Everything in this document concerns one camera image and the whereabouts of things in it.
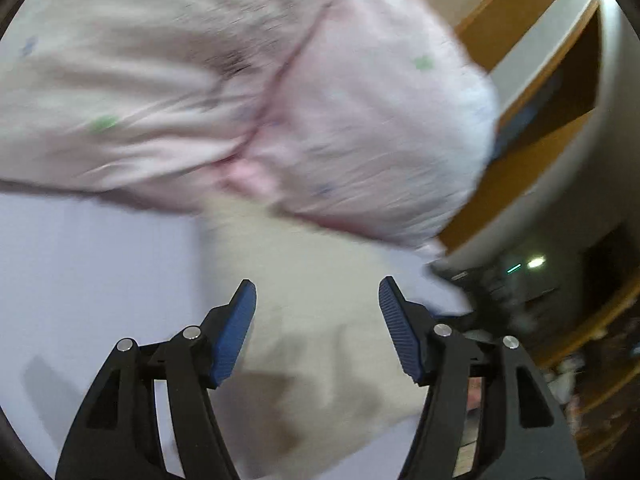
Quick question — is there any pink floral pillow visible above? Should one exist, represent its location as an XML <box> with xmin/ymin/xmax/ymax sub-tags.
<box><xmin>1</xmin><ymin>0</ymin><xmax>499</xmax><ymax>248</ymax></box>

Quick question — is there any wooden headboard frame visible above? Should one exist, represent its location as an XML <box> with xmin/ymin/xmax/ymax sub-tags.
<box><xmin>440</xmin><ymin>0</ymin><xmax>639</xmax><ymax>266</ymax></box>

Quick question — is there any cream cable-knit garment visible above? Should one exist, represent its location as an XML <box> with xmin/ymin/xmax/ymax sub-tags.
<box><xmin>204</xmin><ymin>195</ymin><xmax>461</xmax><ymax>479</ymax></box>

